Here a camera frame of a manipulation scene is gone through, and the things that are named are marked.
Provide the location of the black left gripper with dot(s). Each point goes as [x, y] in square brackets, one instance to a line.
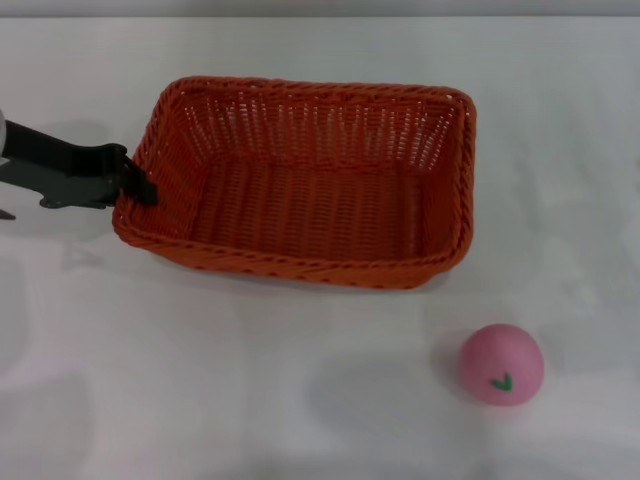
[30, 155]

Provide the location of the orange woven plastic basket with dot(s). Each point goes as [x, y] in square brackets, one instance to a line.
[320, 220]

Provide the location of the pink peach toy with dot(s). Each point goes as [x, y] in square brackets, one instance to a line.
[500, 367]

